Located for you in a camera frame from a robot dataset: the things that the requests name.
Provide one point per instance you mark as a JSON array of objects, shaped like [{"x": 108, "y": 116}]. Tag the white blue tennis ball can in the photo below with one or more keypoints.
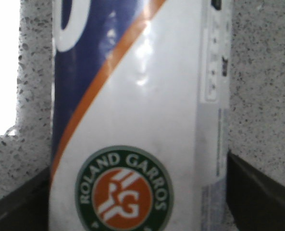
[{"x": 141, "y": 102}]

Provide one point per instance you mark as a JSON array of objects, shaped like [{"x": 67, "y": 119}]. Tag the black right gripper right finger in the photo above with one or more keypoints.
[{"x": 256, "y": 201}]

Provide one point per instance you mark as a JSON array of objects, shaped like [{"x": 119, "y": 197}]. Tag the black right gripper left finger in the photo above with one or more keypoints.
[{"x": 27, "y": 208}]

